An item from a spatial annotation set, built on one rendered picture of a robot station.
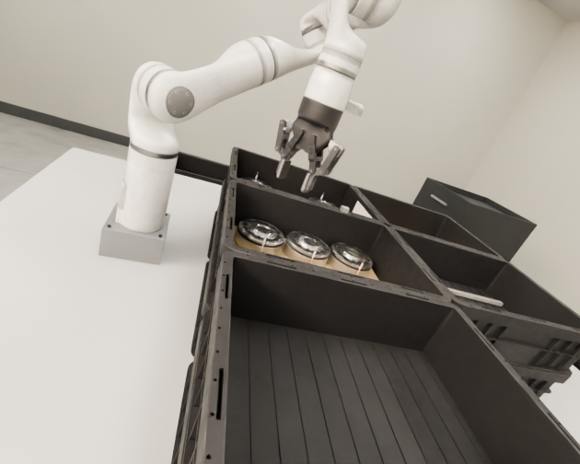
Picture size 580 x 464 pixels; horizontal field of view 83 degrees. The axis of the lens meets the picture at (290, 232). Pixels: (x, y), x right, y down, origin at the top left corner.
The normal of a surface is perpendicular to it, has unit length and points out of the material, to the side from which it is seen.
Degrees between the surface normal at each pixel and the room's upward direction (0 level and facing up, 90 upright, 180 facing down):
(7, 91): 90
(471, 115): 90
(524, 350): 90
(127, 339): 0
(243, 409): 0
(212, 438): 0
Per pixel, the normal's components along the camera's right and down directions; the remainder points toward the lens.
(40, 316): 0.34, -0.85
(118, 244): 0.21, 0.48
